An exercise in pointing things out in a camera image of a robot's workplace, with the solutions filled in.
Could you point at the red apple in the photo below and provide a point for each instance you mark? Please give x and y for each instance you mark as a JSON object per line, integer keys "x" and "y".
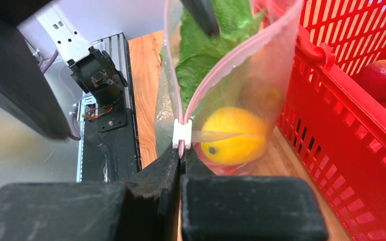
{"x": 372, "y": 79}
{"x": 225, "y": 170}

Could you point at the clear zip top bag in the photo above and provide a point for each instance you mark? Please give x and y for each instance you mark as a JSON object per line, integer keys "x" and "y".
{"x": 264, "y": 59}

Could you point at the green white napa cabbage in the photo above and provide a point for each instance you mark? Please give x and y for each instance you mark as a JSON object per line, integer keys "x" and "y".
{"x": 198, "y": 54}

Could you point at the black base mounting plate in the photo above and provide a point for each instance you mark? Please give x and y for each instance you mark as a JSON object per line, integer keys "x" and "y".
{"x": 109, "y": 150}

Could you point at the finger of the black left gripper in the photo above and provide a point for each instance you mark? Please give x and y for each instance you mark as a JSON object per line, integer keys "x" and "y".
{"x": 204, "y": 16}

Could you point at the red plastic shopping basket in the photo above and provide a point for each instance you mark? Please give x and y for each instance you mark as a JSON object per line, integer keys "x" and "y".
{"x": 335, "y": 128}

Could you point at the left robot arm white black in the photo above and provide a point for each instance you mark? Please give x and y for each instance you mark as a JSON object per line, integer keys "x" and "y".
{"x": 24, "y": 90}

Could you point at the yellow lemon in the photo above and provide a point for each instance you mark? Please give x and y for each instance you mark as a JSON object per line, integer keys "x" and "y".
{"x": 232, "y": 136}

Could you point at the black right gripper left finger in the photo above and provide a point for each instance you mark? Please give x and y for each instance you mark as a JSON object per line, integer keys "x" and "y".
{"x": 142, "y": 208}

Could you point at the brown yellow fruit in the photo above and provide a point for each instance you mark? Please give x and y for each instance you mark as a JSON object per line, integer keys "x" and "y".
{"x": 260, "y": 100}

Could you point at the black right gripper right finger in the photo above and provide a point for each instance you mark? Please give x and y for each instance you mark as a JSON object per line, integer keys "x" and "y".
{"x": 246, "y": 207}

